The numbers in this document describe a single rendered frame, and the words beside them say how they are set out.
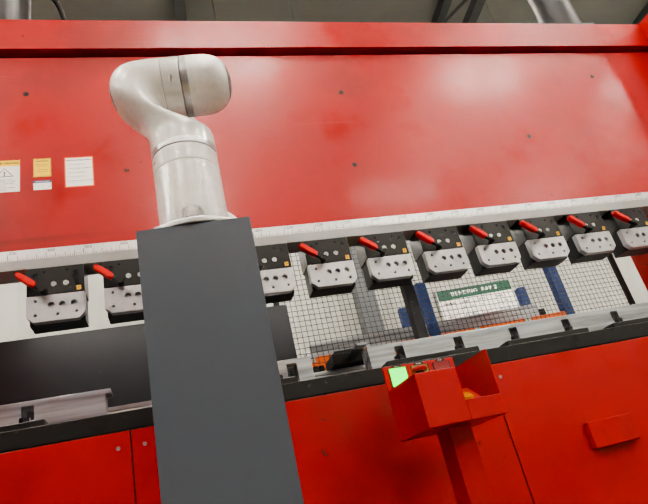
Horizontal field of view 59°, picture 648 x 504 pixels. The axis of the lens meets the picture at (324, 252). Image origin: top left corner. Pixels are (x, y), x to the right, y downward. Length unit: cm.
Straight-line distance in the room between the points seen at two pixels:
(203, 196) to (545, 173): 161
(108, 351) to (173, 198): 131
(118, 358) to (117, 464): 80
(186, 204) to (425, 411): 67
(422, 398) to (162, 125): 77
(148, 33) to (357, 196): 97
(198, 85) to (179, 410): 62
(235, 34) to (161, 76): 118
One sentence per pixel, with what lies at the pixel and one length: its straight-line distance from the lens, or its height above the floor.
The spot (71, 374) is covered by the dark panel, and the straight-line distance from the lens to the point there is 225.
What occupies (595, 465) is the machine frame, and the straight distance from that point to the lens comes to 183.
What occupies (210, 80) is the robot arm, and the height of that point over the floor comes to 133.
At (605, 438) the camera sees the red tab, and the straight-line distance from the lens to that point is 185.
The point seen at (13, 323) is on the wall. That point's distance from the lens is 666.
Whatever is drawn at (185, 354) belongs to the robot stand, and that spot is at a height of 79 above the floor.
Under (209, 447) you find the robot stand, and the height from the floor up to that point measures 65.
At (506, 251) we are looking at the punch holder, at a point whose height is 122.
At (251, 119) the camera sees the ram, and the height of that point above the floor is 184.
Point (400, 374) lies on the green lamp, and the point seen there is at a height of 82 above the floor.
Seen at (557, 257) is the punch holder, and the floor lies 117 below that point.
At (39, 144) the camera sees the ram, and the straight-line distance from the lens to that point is 204.
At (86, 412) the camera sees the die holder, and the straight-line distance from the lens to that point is 166.
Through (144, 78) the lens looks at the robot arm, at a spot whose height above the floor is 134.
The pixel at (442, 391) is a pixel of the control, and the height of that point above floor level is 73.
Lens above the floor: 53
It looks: 25 degrees up
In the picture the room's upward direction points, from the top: 14 degrees counter-clockwise
